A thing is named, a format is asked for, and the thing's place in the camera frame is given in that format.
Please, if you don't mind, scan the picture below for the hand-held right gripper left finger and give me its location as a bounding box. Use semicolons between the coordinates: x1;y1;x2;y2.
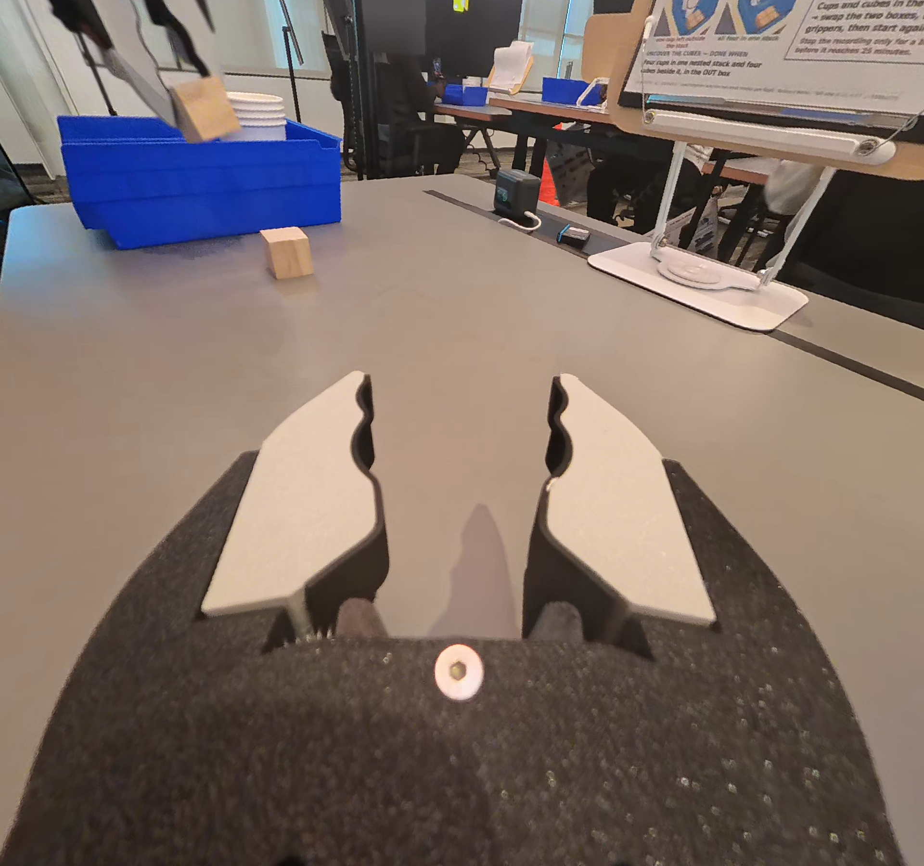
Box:
199;371;391;621

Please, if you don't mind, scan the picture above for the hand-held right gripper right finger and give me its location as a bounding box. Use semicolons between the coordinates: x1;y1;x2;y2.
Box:
522;374;719;639

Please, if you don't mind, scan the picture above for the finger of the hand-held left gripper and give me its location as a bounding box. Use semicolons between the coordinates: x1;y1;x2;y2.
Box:
90;46;183;129
79;0;178;102

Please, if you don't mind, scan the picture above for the wooden cube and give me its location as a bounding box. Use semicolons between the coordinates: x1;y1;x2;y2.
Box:
169;75;241;144
260;227;316;281

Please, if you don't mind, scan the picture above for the blue plastic bin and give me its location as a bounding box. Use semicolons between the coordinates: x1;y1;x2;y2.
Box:
58;115;343;251

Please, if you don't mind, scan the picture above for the large black screen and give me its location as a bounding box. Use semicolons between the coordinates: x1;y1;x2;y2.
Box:
422;0;531;80

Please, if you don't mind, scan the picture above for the black power bank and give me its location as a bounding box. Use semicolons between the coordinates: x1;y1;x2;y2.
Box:
494;169;542;218

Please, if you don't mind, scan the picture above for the wooden clipboard stand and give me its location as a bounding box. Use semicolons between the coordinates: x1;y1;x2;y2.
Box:
487;41;537;96

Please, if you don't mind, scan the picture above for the wooden background desk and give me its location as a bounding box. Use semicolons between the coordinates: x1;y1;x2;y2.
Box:
433;95;622;174

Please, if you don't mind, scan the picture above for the instruction sheet on stand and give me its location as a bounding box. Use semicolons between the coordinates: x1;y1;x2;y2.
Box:
610;0;924;182

